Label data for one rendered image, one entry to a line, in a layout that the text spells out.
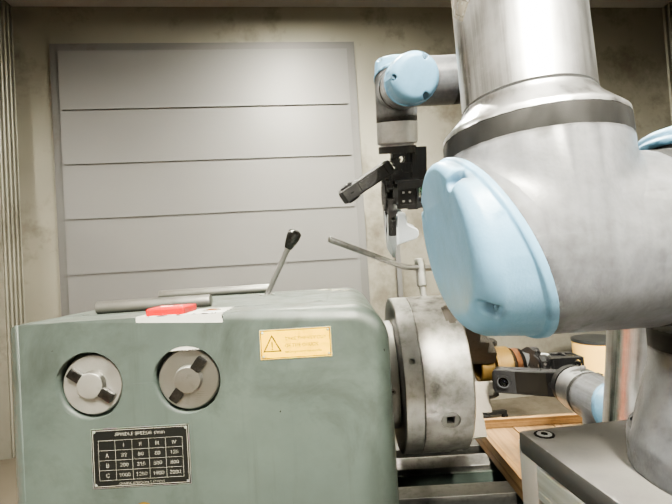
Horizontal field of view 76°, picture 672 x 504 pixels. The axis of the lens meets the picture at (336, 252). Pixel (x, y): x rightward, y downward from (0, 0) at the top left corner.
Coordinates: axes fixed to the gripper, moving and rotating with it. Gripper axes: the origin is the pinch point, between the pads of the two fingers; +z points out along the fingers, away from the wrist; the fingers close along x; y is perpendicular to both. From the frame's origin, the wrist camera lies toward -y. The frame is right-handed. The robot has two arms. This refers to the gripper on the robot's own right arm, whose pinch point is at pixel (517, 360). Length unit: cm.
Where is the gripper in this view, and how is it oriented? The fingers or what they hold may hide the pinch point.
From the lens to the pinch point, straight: 105.1
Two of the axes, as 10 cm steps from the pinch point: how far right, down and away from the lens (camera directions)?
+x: -0.6, -10.0, 0.2
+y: 10.0, -0.6, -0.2
